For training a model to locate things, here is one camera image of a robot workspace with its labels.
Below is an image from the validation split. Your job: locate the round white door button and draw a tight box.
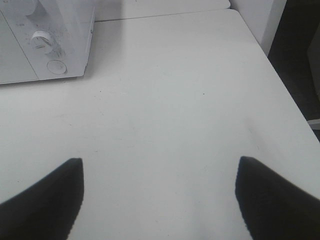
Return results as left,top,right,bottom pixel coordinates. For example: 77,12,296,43
47,60,67,75

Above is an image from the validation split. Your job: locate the white microwave oven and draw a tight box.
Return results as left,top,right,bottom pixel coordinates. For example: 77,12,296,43
0,0,96,84

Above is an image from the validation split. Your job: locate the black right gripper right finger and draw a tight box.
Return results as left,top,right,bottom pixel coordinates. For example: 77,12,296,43
235,156,320,240

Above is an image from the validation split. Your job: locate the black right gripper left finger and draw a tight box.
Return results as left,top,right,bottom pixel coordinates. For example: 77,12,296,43
0,158,83,240

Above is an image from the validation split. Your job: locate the white microwave knob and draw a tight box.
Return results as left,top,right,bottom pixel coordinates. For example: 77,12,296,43
24,0,47,19
30,30,54,54

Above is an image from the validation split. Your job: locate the white microwave door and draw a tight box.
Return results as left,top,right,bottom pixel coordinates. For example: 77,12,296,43
0,14,38,85

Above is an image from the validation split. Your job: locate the white adjacent table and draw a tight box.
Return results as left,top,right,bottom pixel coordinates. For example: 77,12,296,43
95,0,231,22

